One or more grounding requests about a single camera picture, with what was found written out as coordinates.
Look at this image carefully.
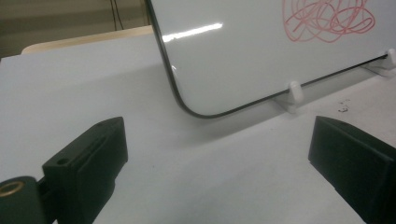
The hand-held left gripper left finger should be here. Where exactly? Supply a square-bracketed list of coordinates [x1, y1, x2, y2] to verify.
[41, 116, 129, 224]

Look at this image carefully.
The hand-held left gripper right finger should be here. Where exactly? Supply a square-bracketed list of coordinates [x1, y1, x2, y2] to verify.
[307, 115, 396, 224]

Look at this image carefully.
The white whiteboard with black rim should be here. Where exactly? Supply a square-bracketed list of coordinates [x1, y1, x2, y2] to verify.
[145, 0, 396, 119]

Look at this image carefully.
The white whiteboard stand clip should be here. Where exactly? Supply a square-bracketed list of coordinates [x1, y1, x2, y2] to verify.
[362, 48, 396, 77]
[274, 80, 304, 115]

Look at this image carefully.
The light wooden table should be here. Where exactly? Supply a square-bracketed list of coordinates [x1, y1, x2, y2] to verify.
[21, 24, 155, 56]

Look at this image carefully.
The thin black hanging cable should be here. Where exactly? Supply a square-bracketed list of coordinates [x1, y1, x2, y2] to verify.
[113, 0, 125, 31]
[109, 0, 117, 32]

